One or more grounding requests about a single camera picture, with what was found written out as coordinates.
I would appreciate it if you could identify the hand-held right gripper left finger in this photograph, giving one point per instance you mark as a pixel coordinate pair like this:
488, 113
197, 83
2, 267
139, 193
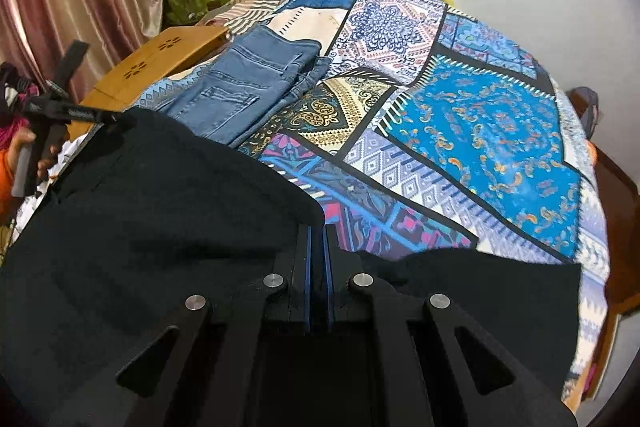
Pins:
308, 277

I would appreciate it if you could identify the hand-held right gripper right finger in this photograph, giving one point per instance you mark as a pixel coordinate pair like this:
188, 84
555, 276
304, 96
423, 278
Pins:
328, 277

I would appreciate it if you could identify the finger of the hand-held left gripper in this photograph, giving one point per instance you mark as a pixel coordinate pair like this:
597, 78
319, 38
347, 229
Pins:
95, 114

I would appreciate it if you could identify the black pants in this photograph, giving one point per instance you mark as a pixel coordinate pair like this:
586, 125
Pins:
150, 207

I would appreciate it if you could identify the person's left hand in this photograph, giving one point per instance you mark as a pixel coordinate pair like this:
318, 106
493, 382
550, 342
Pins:
27, 138

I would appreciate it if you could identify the wooden lap table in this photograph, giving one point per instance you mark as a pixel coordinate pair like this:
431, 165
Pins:
150, 57

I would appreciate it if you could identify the blue denim jeans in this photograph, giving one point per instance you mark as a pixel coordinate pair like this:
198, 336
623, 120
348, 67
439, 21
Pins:
235, 77

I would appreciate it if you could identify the striped beige cloth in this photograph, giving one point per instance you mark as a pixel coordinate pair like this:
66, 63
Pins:
250, 19

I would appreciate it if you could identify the patchwork printed bedsheet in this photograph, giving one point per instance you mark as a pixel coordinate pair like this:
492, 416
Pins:
475, 132

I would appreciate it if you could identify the dark grey cloth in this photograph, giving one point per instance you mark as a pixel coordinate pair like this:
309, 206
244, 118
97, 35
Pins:
585, 107

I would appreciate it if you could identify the wooden bed frame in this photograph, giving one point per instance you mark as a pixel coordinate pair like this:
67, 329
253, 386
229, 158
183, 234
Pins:
617, 207

